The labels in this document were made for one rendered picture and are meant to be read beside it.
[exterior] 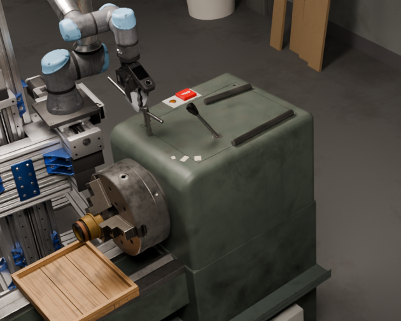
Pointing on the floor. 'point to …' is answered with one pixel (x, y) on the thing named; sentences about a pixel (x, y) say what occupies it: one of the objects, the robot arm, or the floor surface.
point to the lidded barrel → (210, 9)
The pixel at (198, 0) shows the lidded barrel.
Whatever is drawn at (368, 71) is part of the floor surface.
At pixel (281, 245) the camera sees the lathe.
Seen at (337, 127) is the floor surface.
